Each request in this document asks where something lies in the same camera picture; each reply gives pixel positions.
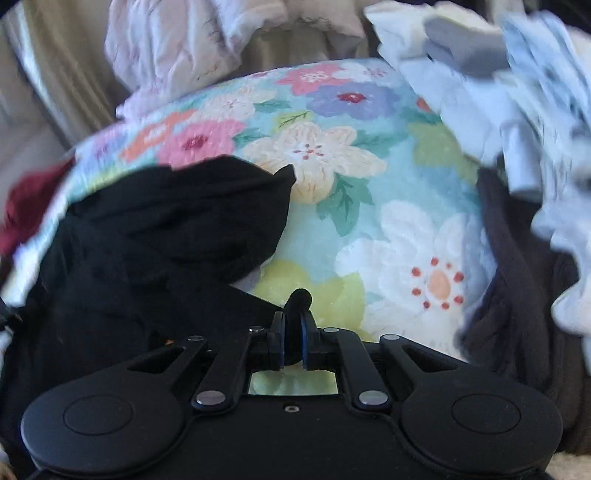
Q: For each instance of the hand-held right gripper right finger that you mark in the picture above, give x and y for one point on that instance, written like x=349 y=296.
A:
x=304 y=341

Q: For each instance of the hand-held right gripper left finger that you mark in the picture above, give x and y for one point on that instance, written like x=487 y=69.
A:
x=278 y=341

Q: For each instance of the black garment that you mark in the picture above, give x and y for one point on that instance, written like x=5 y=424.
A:
x=161 y=240

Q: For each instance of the floral quilt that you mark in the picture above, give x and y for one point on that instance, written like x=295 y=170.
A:
x=351 y=184

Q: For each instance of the dark grey garment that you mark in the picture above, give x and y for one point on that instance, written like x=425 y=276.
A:
x=517 y=300

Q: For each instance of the light blue garment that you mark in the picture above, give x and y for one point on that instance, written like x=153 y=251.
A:
x=471 y=115

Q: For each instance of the dark red garment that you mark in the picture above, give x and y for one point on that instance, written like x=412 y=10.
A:
x=27 y=207

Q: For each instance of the white floral print blanket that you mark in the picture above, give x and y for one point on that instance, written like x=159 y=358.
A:
x=175 y=46

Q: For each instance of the white folded garment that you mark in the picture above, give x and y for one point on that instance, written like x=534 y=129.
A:
x=401 y=27

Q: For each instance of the grey folded garment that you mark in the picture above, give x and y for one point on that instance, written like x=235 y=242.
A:
x=466 y=46

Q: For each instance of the blue patterned garment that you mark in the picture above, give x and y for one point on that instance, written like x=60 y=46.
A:
x=558 y=115

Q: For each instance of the beige curtain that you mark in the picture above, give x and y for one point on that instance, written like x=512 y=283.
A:
x=55 y=60

